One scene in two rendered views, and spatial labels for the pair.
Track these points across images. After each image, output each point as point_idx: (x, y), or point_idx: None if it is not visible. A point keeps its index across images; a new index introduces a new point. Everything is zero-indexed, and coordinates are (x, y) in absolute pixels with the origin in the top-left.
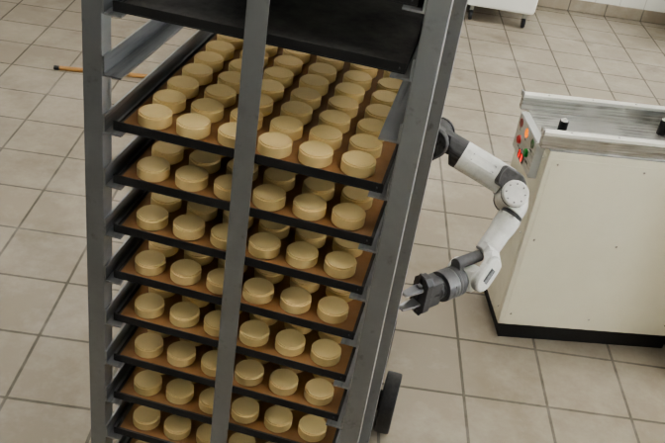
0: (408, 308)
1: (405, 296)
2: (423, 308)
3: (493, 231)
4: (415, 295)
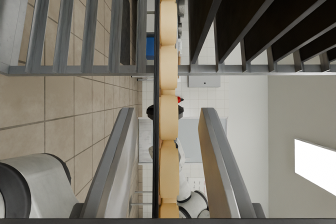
0: (129, 127)
1: (208, 108)
2: (68, 220)
3: None
4: (214, 148)
